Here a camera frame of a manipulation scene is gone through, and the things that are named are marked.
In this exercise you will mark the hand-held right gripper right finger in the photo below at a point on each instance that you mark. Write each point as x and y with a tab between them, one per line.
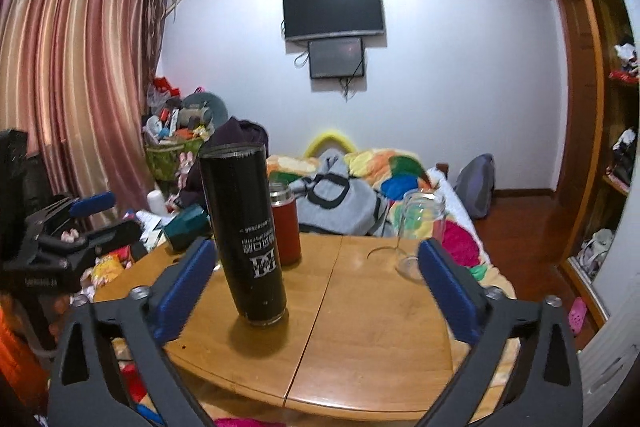
450	292

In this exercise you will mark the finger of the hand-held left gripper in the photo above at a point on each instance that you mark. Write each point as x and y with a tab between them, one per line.
107	234
92	202

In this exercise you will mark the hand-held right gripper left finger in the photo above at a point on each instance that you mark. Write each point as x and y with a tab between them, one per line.
182	292

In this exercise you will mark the tall black cup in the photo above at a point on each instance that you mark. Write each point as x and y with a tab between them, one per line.
245	232

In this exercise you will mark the dark green cup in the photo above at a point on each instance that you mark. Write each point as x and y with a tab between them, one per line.
185	224

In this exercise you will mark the clear glass cup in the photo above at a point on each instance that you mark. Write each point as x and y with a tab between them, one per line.
419	227

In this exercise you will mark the red thermos cup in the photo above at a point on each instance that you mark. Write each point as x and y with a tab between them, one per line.
286	232

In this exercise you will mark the yellow snack packet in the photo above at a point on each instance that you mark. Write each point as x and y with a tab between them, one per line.
107	269

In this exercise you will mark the white bottle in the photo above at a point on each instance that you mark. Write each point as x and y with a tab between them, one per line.
156	202

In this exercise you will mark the green basket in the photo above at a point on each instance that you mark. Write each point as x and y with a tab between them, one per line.
167	159

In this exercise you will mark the orange cloth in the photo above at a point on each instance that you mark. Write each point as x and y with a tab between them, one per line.
17	352

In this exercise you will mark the grey purple bag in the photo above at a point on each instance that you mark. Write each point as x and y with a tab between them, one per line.
475	187

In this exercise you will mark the pink striped curtain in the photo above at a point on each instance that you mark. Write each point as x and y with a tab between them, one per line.
75	82

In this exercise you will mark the colourful patterned blanket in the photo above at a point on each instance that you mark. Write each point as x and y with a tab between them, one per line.
400	174

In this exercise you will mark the pink slipper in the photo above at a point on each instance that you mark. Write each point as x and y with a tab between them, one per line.
577	314

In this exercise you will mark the grey backpack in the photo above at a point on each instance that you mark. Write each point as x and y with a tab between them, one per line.
332	197

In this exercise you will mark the dark purple cloth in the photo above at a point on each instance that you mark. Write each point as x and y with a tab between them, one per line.
240	134

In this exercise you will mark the yellow curved headrest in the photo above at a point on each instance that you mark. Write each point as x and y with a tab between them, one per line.
332	138

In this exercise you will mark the wooden wardrobe shelf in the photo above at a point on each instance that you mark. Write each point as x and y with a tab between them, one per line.
585	107

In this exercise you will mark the small black wall monitor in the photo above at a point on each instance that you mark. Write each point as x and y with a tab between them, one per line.
335	58

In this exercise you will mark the black wall television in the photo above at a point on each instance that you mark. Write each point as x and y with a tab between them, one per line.
332	11

